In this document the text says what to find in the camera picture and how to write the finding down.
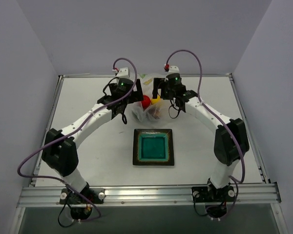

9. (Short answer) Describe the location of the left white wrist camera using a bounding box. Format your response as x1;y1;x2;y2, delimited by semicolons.
112;67;130;78

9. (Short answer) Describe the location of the translucent plastic bag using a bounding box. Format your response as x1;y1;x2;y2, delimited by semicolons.
130;73;168;128

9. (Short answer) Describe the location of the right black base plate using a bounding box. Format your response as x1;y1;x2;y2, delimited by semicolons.
191;185;235;203

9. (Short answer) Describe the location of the teal square ceramic plate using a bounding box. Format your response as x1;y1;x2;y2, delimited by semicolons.
132;129;175;166

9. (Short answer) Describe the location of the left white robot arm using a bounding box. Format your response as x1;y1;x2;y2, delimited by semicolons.
42;78;143;204

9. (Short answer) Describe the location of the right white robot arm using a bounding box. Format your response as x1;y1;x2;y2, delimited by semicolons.
152;73;250;201

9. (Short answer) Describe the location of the red fake apple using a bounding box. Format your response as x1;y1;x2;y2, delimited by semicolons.
141;95;151;110

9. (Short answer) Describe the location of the dark purple fake fruit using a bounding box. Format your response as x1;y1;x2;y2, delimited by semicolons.
147;107;161;121

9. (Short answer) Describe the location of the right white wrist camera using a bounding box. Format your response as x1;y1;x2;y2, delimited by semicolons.
164;64;180;75

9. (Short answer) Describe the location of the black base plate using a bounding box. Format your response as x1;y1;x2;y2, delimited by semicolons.
191;185;235;203
59;188;106;206

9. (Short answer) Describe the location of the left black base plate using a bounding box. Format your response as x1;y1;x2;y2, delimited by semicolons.
59;188;106;206

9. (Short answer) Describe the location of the yellow fake lemon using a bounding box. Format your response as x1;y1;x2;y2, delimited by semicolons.
150;95;161;105

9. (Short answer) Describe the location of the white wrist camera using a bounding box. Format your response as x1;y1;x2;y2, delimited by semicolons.
112;67;130;78
164;64;180;75

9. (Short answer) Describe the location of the aluminium mounting rail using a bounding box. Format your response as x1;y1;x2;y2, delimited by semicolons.
17;183;281;208

